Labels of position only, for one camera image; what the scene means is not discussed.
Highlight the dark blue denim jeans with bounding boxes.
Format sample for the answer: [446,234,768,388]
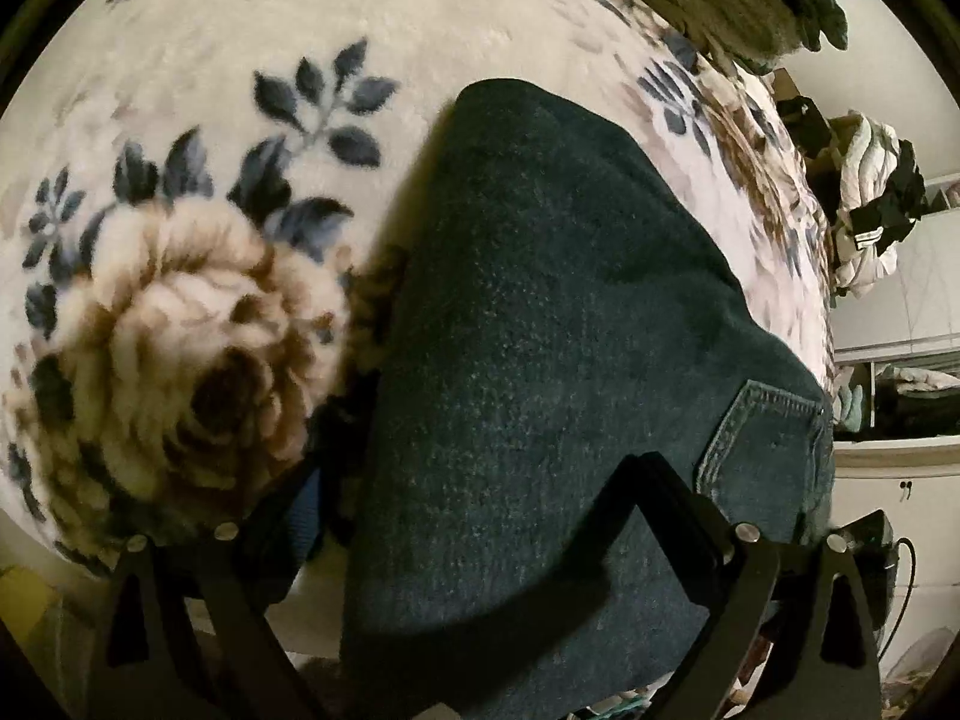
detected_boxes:
[342,80,833,718]

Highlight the white wardrobe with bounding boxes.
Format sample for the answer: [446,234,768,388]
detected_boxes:
[832,174,958,674]

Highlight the black garment on chair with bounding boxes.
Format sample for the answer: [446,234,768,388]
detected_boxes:
[850,140,929,255]

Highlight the white padded jacket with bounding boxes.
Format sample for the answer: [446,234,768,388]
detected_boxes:
[830,110,901,298]

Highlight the floral fleece bed blanket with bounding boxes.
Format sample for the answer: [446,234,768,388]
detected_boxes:
[2,0,833,577]

